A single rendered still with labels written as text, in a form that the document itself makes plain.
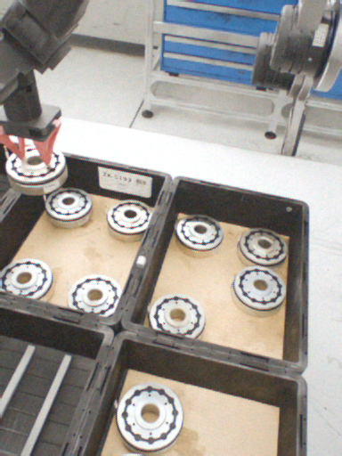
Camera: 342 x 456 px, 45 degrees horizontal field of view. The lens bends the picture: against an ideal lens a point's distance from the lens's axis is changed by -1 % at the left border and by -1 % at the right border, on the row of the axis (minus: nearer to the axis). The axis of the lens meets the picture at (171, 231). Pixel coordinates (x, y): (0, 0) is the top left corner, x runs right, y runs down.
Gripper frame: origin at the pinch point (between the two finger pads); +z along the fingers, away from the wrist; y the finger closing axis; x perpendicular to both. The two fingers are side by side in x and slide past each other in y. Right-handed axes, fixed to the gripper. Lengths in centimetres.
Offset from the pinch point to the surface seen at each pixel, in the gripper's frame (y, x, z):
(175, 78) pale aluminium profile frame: -17, 184, 80
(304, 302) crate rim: 51, -7, 13
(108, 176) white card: 6.3, 16.8, 16.5
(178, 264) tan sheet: 27.1, 1.9, 23.1
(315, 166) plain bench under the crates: 59, 66, 38
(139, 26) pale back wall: -67, 269, 88
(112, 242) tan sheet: 11.9, 3.5, 22.9
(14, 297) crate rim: 4.4, -20.7, 12.3
